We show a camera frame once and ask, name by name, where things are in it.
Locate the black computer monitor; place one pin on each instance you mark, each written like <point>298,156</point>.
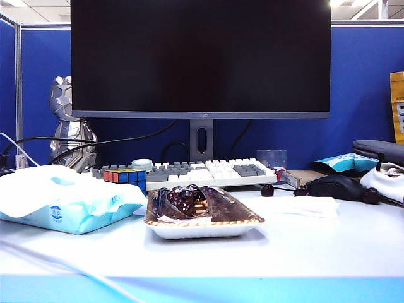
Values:
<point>202,57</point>

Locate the black computer mouse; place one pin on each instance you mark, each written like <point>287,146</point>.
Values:
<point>334,186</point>

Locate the dark cherries pile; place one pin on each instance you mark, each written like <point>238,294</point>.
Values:
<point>183,199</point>

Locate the white and grey keyboard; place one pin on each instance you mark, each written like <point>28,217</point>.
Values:
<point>221,170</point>

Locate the white plug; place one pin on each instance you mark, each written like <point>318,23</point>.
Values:
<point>21,161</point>

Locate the colourful puzzle cube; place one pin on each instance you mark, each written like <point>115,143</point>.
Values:
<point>121,176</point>

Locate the white cloth bag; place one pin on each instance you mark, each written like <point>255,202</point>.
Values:
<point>386,183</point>

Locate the grey zipper pouch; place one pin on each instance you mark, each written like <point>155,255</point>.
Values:
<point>378,148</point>

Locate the yellow box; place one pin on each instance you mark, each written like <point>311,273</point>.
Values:
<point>397,94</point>

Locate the white wet wipe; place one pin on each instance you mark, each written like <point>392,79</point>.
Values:
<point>300,207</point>

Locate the grey partition post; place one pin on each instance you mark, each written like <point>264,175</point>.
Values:
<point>19,94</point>

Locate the grey monitor stand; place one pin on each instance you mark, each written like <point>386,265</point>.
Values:
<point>194,139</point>

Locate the blue wet wipes pack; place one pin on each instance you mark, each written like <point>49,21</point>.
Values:
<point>63,202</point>

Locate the clear plastic wrap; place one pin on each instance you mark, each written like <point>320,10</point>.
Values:
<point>224,206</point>

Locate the clear plastic cup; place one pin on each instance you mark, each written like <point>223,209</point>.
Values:
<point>271,158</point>

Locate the blue and white snack bag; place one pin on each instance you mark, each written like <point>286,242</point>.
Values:
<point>347,162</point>

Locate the white foam tray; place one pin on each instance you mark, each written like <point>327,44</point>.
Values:
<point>202,231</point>

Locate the white round lid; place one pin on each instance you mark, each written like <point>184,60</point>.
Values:
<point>142,164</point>

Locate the red and white tube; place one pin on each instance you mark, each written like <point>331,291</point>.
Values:
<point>280,174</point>

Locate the dark red cherry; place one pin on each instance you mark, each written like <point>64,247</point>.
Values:
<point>370,196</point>
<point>267,190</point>
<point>300,191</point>

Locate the flat brown cardboard box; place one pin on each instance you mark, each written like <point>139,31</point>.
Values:
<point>303,176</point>

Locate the silver faceted figurine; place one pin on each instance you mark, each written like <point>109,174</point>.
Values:
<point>63,98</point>

